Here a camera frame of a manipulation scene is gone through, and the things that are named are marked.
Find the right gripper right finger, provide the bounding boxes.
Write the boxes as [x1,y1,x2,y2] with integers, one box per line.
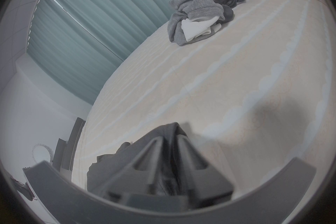
[175,135,234,202]

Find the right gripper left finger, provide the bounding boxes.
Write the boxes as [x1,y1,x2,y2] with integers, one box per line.
[105,137,165,201]

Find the bed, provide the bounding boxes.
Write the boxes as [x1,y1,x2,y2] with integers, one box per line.
[71,0,334,201]

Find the black T-shirt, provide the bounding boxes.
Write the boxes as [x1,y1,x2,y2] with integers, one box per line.
[87,122,191,197]

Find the pile of clothes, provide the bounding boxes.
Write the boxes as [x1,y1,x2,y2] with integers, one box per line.
[167,0,282,47]

